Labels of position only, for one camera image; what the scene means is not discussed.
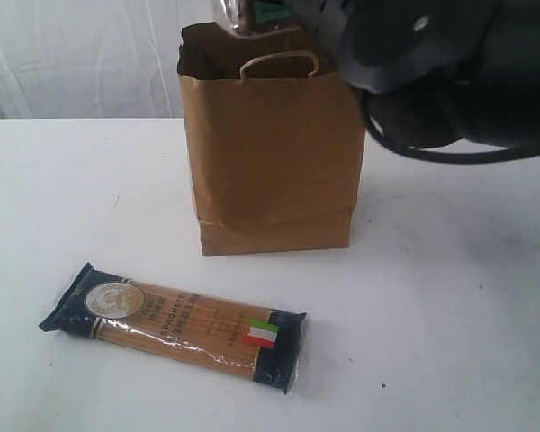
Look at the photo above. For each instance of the spaghetti packet navy blue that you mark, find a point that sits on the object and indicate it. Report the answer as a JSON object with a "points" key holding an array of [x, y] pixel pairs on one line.
{"points": [[243, 340]]}

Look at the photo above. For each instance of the brown paper bag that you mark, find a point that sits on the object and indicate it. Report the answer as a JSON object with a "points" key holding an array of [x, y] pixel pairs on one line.
{"points": [[275, 142]]}

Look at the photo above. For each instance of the clear jar gold lid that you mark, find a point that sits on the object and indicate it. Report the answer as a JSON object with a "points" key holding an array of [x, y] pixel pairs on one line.
{"points": [[249, 19]]}

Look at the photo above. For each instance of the white curtain backdrop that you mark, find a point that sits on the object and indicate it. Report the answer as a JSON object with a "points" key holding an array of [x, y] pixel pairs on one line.
{"points": [[63, 58]]}

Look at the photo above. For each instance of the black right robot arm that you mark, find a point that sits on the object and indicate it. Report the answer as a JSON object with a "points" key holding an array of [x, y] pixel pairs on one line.
{"points": [[432, 72]]}

